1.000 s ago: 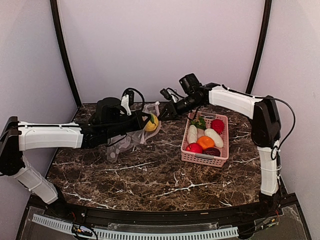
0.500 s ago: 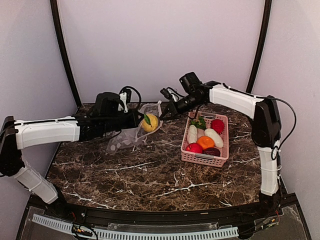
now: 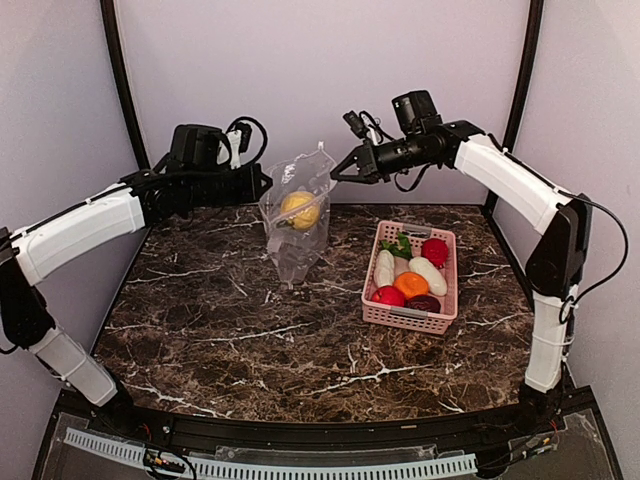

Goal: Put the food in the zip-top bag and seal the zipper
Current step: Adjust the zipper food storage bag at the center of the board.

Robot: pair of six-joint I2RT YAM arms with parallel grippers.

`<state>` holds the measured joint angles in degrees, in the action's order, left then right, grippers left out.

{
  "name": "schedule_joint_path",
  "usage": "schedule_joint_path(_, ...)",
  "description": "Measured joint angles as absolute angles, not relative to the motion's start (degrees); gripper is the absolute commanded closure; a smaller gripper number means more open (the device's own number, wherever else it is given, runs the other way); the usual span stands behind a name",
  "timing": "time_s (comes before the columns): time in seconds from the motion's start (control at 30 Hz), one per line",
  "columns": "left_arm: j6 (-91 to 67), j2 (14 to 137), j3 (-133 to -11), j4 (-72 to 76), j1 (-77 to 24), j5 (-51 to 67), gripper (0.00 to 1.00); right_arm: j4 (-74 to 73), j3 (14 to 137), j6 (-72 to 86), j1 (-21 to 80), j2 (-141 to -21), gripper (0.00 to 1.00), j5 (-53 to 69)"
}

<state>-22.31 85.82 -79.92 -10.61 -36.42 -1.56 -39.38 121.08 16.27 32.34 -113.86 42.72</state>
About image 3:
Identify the orange toy tangerine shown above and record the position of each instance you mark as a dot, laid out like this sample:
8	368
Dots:
411	285

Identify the white toy radish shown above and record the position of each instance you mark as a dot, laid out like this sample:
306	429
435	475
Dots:
436	281
384	271

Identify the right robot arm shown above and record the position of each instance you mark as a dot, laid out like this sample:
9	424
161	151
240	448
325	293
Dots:
562	219

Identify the red toy apple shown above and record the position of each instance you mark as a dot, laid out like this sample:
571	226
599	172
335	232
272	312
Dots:
389	295

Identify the green toy leaf vegetable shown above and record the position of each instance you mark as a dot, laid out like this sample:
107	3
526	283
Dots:
400	248

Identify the clear zip top bag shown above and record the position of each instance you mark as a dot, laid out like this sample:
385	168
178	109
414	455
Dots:
294	252

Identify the black front rail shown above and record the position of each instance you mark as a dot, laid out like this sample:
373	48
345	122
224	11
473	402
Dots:
475	432

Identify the white toy radish right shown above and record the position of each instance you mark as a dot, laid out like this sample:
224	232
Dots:
436	281

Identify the white toy radish left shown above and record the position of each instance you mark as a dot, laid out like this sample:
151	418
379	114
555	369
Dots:
384	271

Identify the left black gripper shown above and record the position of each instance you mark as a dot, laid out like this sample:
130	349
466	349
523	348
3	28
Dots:
249	188

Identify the yellow toy lemon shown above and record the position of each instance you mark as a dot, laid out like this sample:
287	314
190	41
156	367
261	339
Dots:
306	210

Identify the pink plastic basket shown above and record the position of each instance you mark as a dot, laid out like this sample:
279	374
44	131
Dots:
402	317

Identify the red toy strawberry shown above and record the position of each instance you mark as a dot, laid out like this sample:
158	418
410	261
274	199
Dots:
436	251

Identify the left black frame post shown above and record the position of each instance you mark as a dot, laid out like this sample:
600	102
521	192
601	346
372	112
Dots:
120	76

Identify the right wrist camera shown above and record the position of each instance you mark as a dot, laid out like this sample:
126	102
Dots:
367	128

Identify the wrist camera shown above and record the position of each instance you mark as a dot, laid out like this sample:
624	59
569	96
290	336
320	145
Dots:
238	136
367	128

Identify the black frame post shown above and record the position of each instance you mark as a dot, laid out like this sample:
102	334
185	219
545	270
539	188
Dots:
120	76
525	71

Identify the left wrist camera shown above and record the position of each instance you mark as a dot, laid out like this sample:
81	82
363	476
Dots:
238	136

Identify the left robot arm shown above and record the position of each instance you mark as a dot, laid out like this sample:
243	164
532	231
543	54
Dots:
203	168

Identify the white slotted cable duct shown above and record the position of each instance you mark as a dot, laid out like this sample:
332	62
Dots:
246	463

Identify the dark red toy beet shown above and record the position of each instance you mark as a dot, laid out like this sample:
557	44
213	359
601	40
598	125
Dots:
426	303

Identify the right black frame post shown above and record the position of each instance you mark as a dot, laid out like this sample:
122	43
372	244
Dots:
525	71

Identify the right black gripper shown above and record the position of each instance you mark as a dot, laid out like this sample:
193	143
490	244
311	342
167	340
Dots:
368	163

